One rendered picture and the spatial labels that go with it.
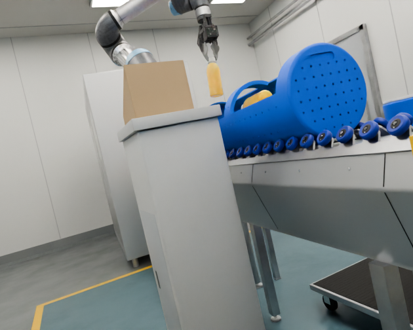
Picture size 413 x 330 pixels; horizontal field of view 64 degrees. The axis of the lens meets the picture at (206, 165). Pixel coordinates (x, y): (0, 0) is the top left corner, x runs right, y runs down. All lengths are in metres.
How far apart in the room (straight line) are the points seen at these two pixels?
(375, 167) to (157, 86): 0.74
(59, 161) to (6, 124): 0.93
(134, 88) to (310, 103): 0.57
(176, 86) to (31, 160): 4.76
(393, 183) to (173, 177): 0.65
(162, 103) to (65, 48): 5.09
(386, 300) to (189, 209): 0.61
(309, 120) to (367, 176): 0.26
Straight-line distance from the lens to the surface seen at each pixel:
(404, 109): 1.52
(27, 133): 5.88
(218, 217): 1.17
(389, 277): 0.96
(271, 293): 1.96
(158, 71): 1.21
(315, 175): 0.95
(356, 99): 1.11
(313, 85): 1.02
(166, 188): 1.10
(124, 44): 1.75
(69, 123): 5.88
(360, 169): 0.83
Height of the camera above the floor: 1.00
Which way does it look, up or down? 2 degrees down
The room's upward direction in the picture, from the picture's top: 13 degrees counter-clockwise
